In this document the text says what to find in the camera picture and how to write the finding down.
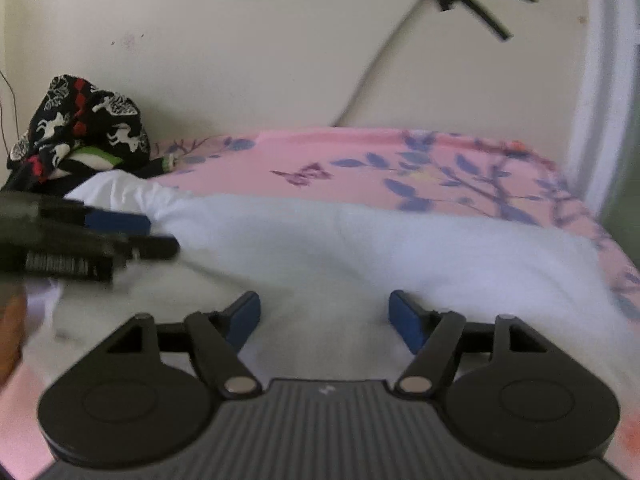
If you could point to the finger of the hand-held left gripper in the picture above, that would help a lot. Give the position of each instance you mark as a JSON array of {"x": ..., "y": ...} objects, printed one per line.
[
  {"x": 117, "y": 221},
  {"x": 150, "y": 248}
]

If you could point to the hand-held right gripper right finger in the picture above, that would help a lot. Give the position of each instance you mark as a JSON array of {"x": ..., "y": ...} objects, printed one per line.
[{"x": 406, "y": 317}]

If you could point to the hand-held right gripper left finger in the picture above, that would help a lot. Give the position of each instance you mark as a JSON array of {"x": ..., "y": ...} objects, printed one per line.
[{"x": 245, "y": 317}]

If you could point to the white printed t-shirt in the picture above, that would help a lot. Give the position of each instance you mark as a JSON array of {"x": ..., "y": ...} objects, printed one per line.
[{"x": 350, "y": 265}]

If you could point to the green white striped garment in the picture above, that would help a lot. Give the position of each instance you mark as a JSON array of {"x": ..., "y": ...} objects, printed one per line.
[{"x": 92, "y": 160}]

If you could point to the black patterned garment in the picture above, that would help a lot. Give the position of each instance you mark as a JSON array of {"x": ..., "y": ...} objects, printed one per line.
[{"x": 90, "y": 120}]

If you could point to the pink floral bedsheet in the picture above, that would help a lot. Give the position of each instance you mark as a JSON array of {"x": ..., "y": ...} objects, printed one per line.
[{"x": 400, "y": 170}]

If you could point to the white door frame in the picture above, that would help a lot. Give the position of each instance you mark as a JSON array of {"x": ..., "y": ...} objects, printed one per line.
[{"x": 602, "y": 85}]

